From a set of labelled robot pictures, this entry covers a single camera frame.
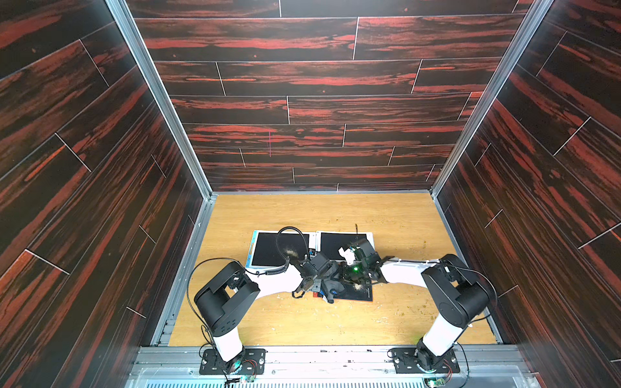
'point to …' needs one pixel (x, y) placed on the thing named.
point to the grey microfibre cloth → (329, 283)
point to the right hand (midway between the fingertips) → (334, 275)
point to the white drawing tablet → (329, 242)
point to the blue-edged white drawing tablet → (273, 250)
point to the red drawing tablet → (352, 291)
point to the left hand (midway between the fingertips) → (314, 282)
